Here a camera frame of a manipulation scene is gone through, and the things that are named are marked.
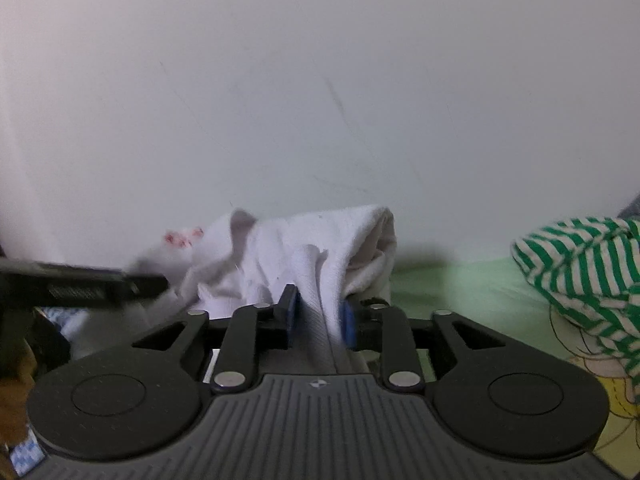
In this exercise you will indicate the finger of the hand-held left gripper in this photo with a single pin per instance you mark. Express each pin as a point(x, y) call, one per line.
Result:
point(85, 285)

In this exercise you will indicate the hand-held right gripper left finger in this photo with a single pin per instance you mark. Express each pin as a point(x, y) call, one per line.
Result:
point(291, 311)

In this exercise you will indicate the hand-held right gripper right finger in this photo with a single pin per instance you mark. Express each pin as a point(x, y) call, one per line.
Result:
point(348, 327)

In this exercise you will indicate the bright green white striped cloth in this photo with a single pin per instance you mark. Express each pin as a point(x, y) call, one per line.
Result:
point(585, 270)

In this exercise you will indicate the pale green printed bedsheet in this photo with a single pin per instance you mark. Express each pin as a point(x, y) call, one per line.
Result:
point(480, 285)

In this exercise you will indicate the blue white patterned cloth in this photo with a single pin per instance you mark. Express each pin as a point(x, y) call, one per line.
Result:
point(25, 455)

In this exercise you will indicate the white shirt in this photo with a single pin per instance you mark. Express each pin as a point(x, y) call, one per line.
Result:
point(280, 260)

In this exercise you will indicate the grey garment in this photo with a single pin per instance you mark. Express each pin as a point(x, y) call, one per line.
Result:
point(632, 210)

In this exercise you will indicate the person's left forearm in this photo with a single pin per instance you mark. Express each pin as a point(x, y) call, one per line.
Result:
point(12, 405)

